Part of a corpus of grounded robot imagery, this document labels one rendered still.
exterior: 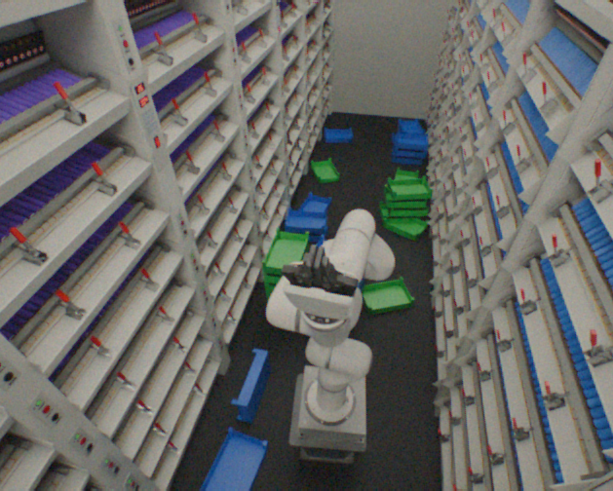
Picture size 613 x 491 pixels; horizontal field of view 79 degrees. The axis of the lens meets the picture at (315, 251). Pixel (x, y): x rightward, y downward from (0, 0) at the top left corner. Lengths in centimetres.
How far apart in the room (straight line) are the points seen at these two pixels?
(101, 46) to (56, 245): 50
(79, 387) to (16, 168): 61
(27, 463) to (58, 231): 55
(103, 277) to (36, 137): 40
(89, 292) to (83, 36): 65
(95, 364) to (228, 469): 97
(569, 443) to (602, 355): 22
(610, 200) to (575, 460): 52
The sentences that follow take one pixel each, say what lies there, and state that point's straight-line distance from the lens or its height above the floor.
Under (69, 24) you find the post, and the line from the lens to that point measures 121.
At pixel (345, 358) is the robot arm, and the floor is 79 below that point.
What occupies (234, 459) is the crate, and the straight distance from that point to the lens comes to 203.
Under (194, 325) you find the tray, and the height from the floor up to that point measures 54.
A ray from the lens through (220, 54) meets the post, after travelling 181.
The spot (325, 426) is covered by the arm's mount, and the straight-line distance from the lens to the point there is 164.
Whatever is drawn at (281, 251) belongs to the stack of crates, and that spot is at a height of 40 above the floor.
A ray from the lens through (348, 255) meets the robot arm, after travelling 79.
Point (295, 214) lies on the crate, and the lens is 296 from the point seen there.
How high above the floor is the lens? 191
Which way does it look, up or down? 44 degrees down
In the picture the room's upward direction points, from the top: straight up
